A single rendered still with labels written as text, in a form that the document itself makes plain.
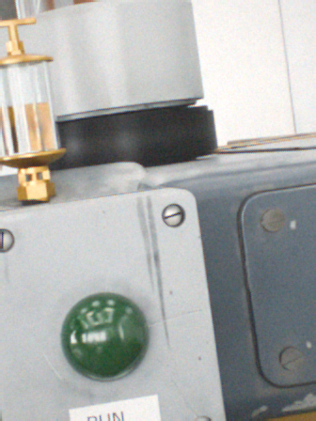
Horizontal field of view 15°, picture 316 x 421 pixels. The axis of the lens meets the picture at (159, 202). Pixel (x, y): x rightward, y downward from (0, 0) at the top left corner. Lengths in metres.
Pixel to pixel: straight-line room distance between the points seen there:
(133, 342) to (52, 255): 0.04
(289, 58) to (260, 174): 5.37
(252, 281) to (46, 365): 0.10
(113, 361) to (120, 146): 0.19
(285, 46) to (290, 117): 0.35
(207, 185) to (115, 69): 0.12
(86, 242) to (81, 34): 0.19
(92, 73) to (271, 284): 0.16
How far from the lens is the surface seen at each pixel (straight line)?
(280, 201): 0.46
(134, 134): 0.56
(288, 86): 5.81
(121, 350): 0.38
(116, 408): 0.40
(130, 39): 0.56
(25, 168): 0.47
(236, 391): 0.46
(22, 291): 0.39
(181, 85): 0.57
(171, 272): 0.40
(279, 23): 5.83
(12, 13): 1.00
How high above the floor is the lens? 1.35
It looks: 3 degrees down
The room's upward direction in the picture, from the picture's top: 8 degrees counter-clockwise
